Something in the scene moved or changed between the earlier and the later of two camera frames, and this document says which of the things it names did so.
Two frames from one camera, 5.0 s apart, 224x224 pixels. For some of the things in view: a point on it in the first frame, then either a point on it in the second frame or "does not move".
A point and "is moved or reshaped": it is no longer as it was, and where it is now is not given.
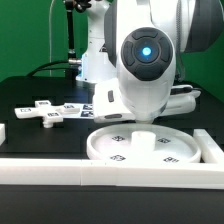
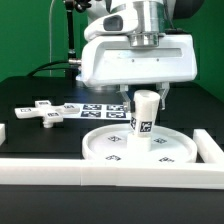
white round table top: x=144 y=142 is moved or reshaped
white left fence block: x=2 y=133 does not move
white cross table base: x=49 y=113 does not move
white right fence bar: x=210 y=150 does not move
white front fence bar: x=110 y=173 does not move
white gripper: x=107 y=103 to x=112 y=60
